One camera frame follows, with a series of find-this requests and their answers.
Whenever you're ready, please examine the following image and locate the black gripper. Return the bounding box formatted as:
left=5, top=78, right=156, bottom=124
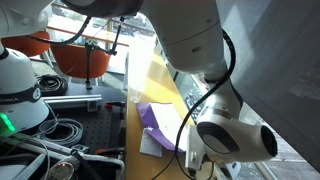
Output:
left=207, top=159, right=242, bottom=180

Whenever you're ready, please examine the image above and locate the purple cloth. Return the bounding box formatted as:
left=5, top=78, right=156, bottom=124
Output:
left=135, top=101, right=190, bottom=154

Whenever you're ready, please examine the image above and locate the grey metal window railing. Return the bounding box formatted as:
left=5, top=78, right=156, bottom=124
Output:
left=255, top=161, right=279, bottom=180

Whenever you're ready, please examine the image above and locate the small white paper slip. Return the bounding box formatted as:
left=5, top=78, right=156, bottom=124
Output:
left=138, top=127, right=164, bottom=158

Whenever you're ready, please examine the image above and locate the clear plastic cup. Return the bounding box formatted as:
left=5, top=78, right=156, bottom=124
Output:
left=128, top=81, right=147, bottom=104

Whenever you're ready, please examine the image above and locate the black perforated breadboard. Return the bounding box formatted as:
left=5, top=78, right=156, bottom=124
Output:
left=42, top=103, right=127, bottom=156

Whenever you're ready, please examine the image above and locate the small grey connector block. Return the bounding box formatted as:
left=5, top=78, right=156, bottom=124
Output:
left=70, top=143, right=91, bottom=155

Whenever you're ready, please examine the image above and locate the emergency stop button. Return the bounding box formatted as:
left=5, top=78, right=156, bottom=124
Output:
left=47, top=160, right=79, bottom=180

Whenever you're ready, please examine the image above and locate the large orange chair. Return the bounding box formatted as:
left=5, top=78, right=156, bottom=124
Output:
left=49, top=42, right=112, bottom=87

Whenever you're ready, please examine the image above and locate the small orange chair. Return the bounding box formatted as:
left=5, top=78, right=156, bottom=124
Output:
left=0, top=30, right=55, bottom=68

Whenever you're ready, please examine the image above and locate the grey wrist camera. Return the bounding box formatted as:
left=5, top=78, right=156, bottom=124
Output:
left=185, top=125, right=210, bottom=177

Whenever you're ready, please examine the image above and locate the red handled tool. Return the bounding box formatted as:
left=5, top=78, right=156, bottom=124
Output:
left=103, top=100, right=127, bottom=110
left=95, top=146, right=126, bottom=156

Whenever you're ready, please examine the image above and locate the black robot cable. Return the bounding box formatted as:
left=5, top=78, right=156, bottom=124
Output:
left=24, top=15, right=237, bottom=180

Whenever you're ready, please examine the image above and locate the grey cable coil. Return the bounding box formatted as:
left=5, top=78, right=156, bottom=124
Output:
left=34, top=117, right=85, bottom=148

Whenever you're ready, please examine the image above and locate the aluminium profile rail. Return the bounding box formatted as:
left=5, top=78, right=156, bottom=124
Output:
left=41, top=94, right=103, bottom=113

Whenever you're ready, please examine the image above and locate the black camera stand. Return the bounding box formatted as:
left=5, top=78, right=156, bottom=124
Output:
left=83, top=15, right=126, bottom=91

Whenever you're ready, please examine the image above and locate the brown wooden rail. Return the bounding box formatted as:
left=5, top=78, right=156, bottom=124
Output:
left=45, top=25, right=131, bottom=48

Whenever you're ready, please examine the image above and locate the black cable coil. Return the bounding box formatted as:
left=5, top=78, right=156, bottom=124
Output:
left=35, top=73, right=70, bottom=97

